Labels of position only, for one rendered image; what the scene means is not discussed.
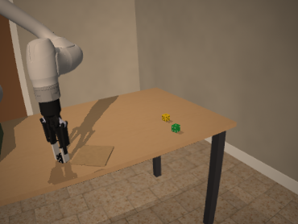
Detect black die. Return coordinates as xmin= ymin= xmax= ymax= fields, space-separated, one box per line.
xmin=56 ymin=153 xmax=64 ymax=163

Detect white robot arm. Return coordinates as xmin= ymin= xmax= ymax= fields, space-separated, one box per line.
xmin=0 ymin=0 xmax=83 ymax=103

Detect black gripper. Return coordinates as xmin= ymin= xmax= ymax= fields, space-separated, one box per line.
xmin=39 ymin=98 xmax=70 ymax=163

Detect green die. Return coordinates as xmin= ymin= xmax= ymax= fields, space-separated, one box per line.
xmin=172 ymin=123 xmax=180 ymax=132

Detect yellow die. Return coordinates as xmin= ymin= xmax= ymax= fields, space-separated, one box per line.
xmin=162 ymin=114 xmax=170 ymax=122

